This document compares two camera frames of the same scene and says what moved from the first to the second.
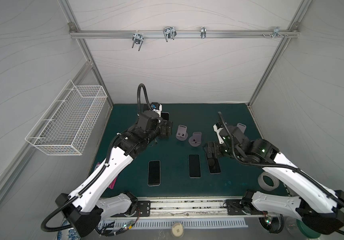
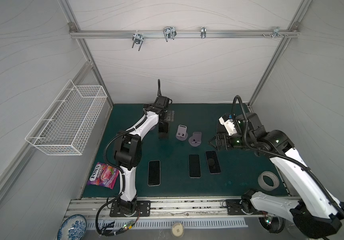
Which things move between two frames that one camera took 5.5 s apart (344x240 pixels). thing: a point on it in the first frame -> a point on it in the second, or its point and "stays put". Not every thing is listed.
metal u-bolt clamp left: [137, 38] stays put
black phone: [154, 178] stays put
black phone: [194, 167] stays put
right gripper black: [211, 149] -> [220, 142]
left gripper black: [165, 129] -> [169, 115]
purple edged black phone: [213, 165] stays put
